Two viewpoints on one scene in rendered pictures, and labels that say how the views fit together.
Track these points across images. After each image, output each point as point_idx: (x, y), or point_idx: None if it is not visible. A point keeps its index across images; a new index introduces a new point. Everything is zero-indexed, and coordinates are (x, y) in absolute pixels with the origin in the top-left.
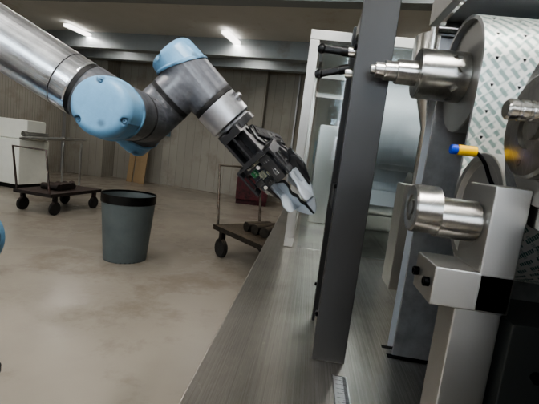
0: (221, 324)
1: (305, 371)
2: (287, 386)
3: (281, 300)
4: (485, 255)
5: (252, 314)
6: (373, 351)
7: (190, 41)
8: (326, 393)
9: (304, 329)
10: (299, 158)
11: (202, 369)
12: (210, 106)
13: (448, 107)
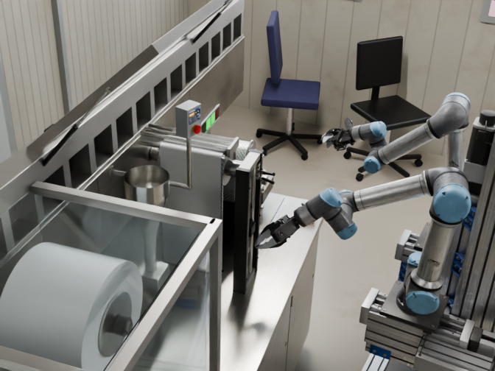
0: (291, 289)
1: (262, 265)
2: (271, 260)
3: (255, 308)
4: None
5: (275, 295)
6: (227, 273)
7: (328, 188)
8: (258, 258)
9: (253, 285)
10: (268, 224)
11: (299, 267)
12: (314, 216)
13: (225, 179)
